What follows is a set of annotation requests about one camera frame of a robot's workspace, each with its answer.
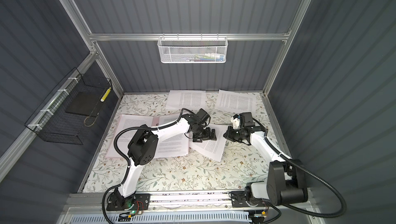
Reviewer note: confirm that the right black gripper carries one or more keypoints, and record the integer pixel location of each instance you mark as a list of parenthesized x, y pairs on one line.
[(229, 134)]

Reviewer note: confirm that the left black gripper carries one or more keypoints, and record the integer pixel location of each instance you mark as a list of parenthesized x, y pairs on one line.
[(207, 136)]

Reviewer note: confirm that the pink paper folder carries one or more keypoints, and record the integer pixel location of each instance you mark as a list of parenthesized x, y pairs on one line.
[(126, 121)]

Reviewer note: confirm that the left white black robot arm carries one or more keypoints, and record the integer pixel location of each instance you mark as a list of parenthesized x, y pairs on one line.
[(142, 147)]

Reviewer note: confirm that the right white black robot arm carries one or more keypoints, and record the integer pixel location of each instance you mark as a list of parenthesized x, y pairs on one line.
[(285, 184)]

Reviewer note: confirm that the markers in white basket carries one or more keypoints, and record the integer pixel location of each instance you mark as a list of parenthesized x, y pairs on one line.
[(207, 57)]

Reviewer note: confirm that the yellow marker pen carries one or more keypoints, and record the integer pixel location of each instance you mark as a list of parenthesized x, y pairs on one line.
[(105, 95)]

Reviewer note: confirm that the black flat pad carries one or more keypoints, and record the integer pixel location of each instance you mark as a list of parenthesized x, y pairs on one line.
[(85, 104)]

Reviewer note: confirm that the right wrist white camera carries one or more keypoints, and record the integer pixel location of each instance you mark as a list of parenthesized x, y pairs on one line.
[(236, 122)]

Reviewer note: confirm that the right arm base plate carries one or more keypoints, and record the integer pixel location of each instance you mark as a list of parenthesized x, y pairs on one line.
[(241, 199)]

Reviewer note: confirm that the white wire mesh basket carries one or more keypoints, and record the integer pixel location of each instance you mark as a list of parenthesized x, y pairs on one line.
[(170, 51)]

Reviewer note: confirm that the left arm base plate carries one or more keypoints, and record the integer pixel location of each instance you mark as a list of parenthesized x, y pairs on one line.
[(135, 202)]

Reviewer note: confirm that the aluminium front rail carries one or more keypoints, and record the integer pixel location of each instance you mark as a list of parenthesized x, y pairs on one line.
[(170, 201)]

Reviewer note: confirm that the black wire basket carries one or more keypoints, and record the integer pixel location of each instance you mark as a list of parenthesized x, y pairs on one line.
[(69, 115)]

